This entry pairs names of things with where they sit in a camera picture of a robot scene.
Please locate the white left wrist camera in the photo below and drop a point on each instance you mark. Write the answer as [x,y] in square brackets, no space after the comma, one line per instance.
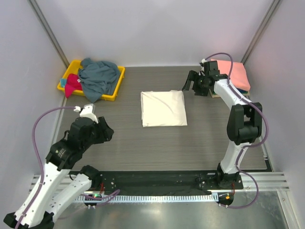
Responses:
[87,112]

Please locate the light blue cloth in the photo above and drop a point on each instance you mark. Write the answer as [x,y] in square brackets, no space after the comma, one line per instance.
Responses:
[63,82]

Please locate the magenta red t shirt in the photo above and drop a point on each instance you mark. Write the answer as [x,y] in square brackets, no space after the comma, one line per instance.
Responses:
[73,83]

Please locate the folded beige t shirt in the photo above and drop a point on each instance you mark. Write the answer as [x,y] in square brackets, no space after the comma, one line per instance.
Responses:
[214,95]

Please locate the left aluminium corner post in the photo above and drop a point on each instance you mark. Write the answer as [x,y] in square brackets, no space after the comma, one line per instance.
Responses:
[46,27]

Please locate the cream white t shirt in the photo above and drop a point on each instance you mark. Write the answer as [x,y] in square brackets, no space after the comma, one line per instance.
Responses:
[163,109]

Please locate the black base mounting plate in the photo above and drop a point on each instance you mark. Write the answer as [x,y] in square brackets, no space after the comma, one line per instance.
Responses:
[166,183]

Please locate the white slotted cable duct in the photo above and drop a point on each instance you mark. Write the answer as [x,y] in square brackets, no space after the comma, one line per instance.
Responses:
[150,199]

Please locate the aluminium corner post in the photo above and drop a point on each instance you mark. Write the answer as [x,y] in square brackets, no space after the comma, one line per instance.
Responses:
[274,6]
[46,27]

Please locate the folded navy blue t shirt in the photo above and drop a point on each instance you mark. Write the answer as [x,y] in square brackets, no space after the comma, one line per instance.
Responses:
[242,91]

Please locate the grey blue t shirt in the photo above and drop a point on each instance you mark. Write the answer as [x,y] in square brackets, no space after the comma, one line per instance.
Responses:
[98,78]

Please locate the right aluminium corner post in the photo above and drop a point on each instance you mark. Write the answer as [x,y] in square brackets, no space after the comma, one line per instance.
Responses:
[274,6]

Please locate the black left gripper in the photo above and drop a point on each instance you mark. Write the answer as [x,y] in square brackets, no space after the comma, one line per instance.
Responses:
[106,132]

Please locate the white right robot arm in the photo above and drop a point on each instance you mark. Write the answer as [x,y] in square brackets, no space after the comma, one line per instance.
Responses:
[244,123]

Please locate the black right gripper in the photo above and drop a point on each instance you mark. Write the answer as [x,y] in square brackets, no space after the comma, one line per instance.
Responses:
[194,76]

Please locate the aluminium frame rail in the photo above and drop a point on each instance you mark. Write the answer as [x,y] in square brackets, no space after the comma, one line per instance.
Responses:
[266,181]

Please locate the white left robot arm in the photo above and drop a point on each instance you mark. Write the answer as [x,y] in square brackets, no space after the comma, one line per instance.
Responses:
[42,207]

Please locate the folded pink t shirt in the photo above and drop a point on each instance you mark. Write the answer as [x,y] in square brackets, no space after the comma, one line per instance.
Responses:
[238,75]

